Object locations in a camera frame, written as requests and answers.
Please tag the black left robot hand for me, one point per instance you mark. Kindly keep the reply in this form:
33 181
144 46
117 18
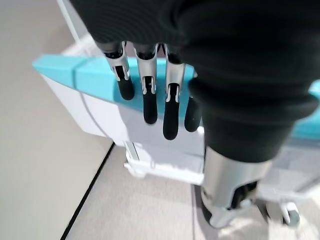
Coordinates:
237 75

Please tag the blue white cart drawer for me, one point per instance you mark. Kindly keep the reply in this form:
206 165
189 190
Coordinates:
95 75

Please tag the white medical cart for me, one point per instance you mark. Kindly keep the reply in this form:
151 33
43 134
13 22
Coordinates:
162 170

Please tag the cart caster wheel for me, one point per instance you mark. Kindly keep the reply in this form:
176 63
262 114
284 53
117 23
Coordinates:
290 215

